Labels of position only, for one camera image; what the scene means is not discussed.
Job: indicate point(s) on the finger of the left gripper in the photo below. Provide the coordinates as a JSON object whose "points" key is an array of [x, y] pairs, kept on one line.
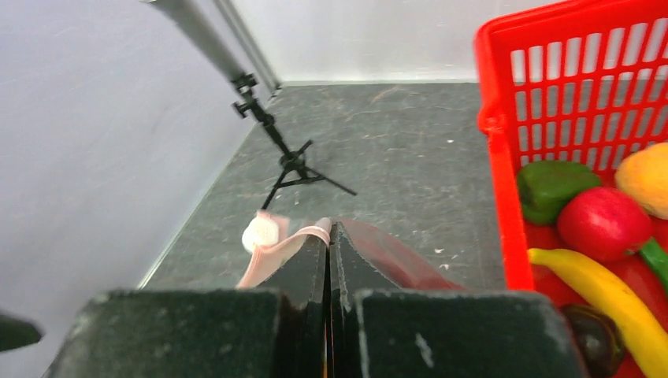
{"points": [[17, 332]]}

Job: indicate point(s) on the microphone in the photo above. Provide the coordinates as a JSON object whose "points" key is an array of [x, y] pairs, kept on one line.
{"points": [[190, 18]]}

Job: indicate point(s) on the red plastic shopping basket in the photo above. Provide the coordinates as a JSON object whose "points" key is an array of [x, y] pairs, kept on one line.
{"points": [[581, 81]]}

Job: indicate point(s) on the yellow toy banana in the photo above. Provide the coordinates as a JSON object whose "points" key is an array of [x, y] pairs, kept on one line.
{"points": [[641, 331]]}

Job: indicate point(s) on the dark toy plum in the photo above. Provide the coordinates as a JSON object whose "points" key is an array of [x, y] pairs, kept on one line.
{"points": [[598, 338]]}

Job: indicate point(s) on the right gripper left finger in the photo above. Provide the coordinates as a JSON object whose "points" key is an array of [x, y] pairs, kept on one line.
{"points": [[274, 330]]}

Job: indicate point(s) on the red toy apple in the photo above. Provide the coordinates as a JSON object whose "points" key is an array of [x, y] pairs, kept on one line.
{"points": [[604, 224]]}

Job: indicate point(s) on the orange toy fruit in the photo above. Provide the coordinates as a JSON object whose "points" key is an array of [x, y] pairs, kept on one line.
{"points": [[643, 176]]}

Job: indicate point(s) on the green chili pepper toy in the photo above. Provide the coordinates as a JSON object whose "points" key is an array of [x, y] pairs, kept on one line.
{"points": [[655, 257]]}

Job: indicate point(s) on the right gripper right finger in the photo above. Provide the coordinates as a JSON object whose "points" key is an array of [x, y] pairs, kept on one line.
{"points": [[394, 315]]}

